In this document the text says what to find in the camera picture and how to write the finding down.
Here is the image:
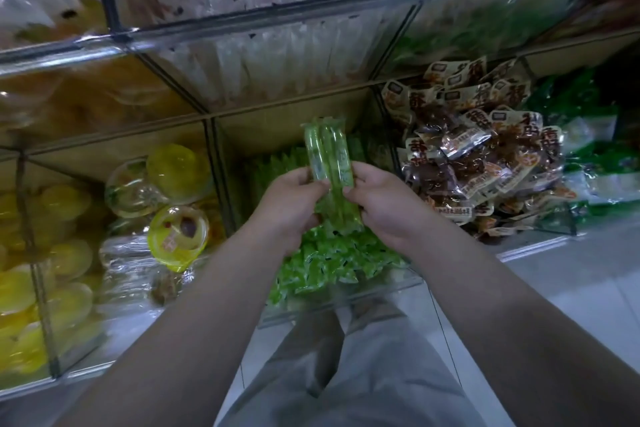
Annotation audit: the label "person's left hand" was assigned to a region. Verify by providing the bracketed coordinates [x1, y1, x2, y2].
[245, 166, 331, 258]

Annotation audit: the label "person's right hand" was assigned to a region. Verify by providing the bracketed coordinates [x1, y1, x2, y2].
[343, 161, 441, 258]

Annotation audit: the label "single green stick packet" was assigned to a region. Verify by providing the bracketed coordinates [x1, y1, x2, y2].
[303, 116, 363, 235]

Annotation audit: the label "pile of small green candies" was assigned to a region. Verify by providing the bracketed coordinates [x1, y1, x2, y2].
[268, 222, 409, 305]

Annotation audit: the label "pile of brown snack packets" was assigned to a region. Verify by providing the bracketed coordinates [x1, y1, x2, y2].
[382, 56, 581, 241]

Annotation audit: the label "pile of green bamboo packets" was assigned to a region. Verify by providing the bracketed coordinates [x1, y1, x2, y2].
[530, 66, 640, 228]

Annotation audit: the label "pile of yellow jelly cups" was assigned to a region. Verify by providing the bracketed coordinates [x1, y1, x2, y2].
[0, 176, 96, 378]

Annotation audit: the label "person's right forearm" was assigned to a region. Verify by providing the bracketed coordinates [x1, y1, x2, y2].
[405, 222, 640, 427]

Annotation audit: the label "person's left forearm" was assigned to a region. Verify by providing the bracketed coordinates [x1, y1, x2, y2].
[55, 226, 301, 427]

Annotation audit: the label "light grey shorts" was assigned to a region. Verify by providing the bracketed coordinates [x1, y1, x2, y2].
[220, 300, 488, 427]

